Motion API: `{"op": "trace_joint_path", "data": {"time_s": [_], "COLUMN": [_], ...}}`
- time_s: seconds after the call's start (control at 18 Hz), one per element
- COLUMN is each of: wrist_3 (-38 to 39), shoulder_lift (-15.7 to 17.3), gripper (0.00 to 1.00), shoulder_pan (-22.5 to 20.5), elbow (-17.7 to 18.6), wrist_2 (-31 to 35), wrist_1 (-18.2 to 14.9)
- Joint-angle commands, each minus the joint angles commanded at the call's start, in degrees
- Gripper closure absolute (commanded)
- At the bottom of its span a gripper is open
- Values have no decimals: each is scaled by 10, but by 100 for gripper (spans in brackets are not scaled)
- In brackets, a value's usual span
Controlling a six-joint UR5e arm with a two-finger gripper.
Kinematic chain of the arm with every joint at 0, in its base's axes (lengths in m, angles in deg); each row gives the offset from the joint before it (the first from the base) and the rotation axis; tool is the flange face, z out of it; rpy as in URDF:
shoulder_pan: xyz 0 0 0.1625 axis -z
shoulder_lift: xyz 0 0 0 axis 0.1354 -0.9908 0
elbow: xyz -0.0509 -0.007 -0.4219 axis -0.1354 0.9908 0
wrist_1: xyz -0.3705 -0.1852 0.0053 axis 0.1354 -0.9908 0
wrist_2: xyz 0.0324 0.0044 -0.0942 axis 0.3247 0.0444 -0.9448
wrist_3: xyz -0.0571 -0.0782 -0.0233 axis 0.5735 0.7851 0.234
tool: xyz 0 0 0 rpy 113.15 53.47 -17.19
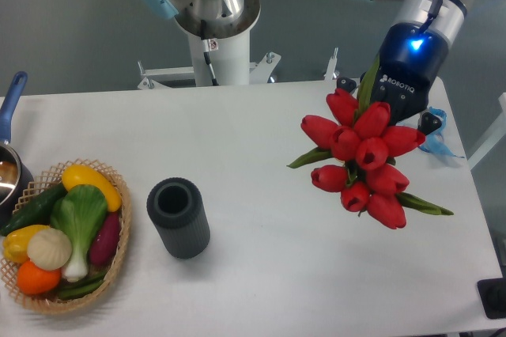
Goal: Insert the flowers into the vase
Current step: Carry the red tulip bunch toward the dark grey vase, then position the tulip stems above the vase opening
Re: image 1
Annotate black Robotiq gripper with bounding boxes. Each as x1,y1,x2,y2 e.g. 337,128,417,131
336,23,448,135

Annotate red tulip bouquet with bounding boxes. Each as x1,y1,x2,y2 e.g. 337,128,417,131
289,60,452,229

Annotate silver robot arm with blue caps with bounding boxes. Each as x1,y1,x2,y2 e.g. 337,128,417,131
369,0,474,135

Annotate dark grey ribbed vase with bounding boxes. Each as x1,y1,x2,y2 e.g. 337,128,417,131
146,177,211,259

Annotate blue plastic wrap scrap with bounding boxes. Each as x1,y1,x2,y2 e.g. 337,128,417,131
418,107,464,158

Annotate black device at table edge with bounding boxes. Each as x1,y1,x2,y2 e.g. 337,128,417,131
477,278,505,320

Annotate purple sweet potato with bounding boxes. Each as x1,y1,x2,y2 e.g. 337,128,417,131
89,212,121,266

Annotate green bok choy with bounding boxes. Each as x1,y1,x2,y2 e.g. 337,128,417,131
50,184,108,282

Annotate green bean pods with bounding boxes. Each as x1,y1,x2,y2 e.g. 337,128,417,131
56,271,106,301

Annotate green cucumber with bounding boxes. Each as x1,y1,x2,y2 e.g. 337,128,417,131
1,183,67,237

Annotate white garlic bulb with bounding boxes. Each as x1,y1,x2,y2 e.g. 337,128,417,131
27,228,72,271

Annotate orange fruit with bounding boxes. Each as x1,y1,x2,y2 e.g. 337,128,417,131
17,260,62,295

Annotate yellow bell pepper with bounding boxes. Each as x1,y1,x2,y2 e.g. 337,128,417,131
2,225,50,264

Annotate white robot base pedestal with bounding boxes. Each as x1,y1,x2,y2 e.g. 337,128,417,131
132,0,262,87

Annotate white metal mounting frame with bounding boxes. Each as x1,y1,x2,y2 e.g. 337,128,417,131
137,47,339,90

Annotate blue handled saucepan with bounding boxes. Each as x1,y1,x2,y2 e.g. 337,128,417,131
1,71,33,225

